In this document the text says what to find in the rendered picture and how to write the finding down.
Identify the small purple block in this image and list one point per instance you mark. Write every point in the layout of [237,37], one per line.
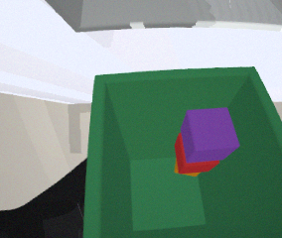
[208,135]

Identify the red block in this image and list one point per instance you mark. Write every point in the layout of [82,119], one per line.
[190,168]

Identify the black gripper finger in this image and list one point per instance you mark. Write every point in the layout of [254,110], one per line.
[58,212]

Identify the grey shallow tray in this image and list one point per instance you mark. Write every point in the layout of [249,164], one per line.
[119,15]

